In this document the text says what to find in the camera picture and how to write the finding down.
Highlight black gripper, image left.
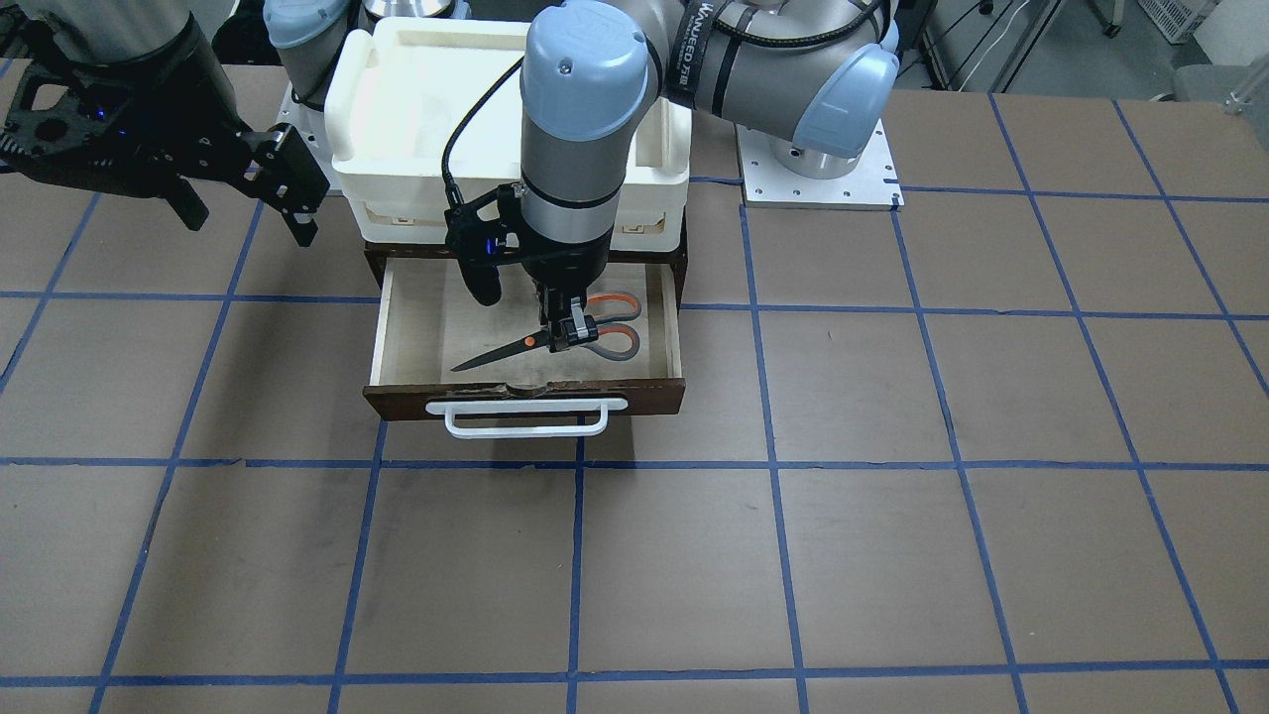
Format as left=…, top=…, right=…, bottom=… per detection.
left=3, top=20, right=329, bottom=249

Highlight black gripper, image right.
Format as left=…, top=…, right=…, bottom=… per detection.
left=444, top=183, right=615, bottom=353

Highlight grey orange-handled scissors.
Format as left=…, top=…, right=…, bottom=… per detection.
left=452, top=290, right=642, bottom=372

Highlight grey robot arm, image right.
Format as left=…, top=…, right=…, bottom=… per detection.
left=440, top=1, right=900, bottom=367

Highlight dark wooden drawer cabinet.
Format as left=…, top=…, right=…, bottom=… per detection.
left=364, top=218, right=689, bottom=304

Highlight white plastic crate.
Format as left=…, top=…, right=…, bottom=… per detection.
left=325, top=18, right=692, bottom=252

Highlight metal base plate, image left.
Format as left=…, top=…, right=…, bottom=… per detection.
left=268, top=82, right=343, bottom=197

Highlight metal base plate, image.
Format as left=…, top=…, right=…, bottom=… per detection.
left=736, top=120, right=905, bottom=209
left=268, top=82, right=343, bottom=197

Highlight black braided cable, left arm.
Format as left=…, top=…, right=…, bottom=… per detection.
left=442, top=0, right=893, bottom=214

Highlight metal base plate, image right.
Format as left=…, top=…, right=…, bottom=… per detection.
left=736, top=120, right=905, bottom=209

